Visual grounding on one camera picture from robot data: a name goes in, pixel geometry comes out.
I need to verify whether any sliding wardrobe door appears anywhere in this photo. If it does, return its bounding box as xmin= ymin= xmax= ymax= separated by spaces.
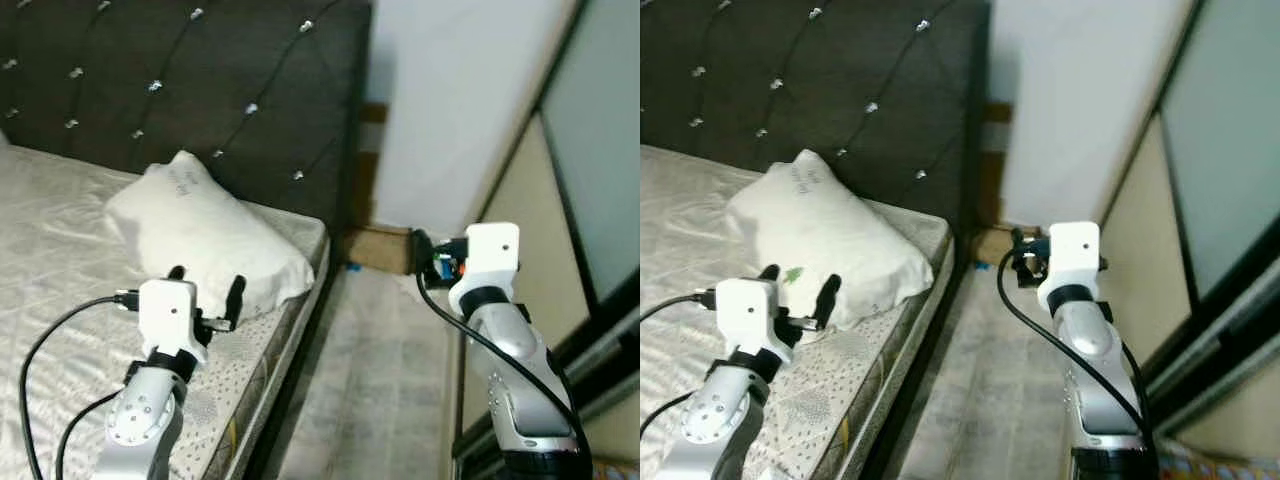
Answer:
xmin=1095 ymin=0 xmax=1280 ymax=471
xmin=452 ymin=0 xmax=641 ymax=473

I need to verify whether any white pillow with tree print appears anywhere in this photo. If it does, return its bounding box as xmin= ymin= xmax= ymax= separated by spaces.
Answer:
xmin=725 ymin=150 xmax=937 ymax=331
xmin=104 ymin=150 xmax=317 ymax=323

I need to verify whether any dark tufted headboard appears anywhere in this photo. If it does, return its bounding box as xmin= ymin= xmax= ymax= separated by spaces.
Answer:
xmin=640 ymin=0 xmax=993 ymax=241
xmin=0 ymin=0 xmax=373 ymax=239

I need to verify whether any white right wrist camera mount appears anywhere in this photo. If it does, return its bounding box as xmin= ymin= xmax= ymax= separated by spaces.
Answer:
xmin=1037 ymin=222 xmax=1101 ymax=296
xmin=450 ymin=222 xmax=521 ymax=301

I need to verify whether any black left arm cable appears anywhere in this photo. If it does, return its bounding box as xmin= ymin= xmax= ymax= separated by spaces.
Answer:
xmin=640 ymin=288 xmax=719 ymax=446
xmin=20 ymin=288 xmax=143 ymax=480

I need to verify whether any dark bed frame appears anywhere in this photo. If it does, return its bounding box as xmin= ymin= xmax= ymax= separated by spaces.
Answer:
xmin=240 ymin=235 xmax=351 ymax=480
xmin=860 ymin=235 xmax=977 ymax=480

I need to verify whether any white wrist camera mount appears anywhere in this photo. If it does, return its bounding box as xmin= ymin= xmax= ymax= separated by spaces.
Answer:
xmin=450 ymin=222 xmax=521 ymax=301
xmin=1037 ymin=222 xmax=1101 ymax=296
xmin=716 ymin=278 xmax=791 ymax=361
xmin=138 ymin=279 xmax=211 ymax=363

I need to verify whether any white quilted mattress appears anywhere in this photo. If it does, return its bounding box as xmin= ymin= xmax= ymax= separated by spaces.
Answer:
xmin=640 ymin=140 xmax=953 ymax=480
xmin=0 ymin=140 xmax=331 ymax=480

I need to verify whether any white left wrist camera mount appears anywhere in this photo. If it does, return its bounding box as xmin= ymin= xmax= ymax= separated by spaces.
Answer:
xmin=138 ymin=279 xmax=211 ymax=363
xmin=716 ymin=278 xmax=791 ymax=361

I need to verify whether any brown wooden bedside cabinet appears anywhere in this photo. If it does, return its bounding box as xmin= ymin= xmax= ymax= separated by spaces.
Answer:
xmin=975 ymin=100 xmax=1041 ymax=267
xmin=345 ymin=100 xmax=419 ymax=276

